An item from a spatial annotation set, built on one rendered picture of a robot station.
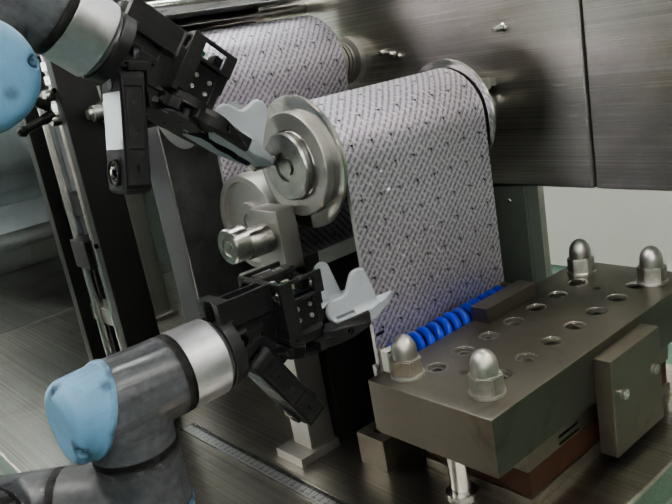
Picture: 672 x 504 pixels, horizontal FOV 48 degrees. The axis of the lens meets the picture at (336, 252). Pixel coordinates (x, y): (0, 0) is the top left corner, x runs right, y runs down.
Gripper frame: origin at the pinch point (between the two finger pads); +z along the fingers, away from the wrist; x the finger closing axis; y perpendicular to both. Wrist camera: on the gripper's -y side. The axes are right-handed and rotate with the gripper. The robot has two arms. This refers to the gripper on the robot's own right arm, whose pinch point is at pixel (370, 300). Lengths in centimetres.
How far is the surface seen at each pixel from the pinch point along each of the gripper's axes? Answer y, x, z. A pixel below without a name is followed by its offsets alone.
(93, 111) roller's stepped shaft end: 24.7, 30.3, -12.6
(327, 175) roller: 14.9, 0.2, -2.7
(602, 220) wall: -78, 130, 264
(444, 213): 6.2, -0.5, 13.3
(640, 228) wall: -80, 111, 264
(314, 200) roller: 12.1, 3.0, -2.7
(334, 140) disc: 18.4, -0.8, -1.7
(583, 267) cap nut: -5.0, -8.3, 29.1
